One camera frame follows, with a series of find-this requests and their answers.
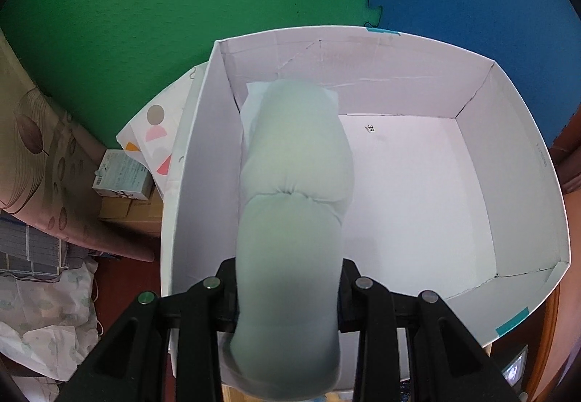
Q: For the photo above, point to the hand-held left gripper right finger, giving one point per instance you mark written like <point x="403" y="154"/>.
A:
<point x="352" y="293"/>

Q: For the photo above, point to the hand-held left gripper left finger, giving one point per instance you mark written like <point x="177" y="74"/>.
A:
<point x="224" y="293"/>

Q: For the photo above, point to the light green underwear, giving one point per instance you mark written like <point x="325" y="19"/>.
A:
<point x="290" y="202"/>

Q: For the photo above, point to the white cardboard box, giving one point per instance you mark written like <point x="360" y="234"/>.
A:
<point x="431" y="179"/>

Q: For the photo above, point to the brown cardboard box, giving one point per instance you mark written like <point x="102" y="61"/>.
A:
<point x="131" y="209"/>

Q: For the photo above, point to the small white carton box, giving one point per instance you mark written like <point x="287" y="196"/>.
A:
<point x="122" y="175"/>

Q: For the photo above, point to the white shape-patterned sheet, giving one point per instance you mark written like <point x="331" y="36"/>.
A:
<point x="150" y="143"/>

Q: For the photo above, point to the shiny grey object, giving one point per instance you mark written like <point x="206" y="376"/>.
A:
<point x="515" y="368"/>

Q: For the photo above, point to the white folded cloth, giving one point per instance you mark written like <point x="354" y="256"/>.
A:
<point x="248" y="111"/>

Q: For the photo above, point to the white plastic bag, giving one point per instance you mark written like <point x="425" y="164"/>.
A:
<point x="41" y="316"/>

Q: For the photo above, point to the leaf-patterned rolled mat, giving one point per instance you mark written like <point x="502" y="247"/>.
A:
<point x="41" y="157"/>

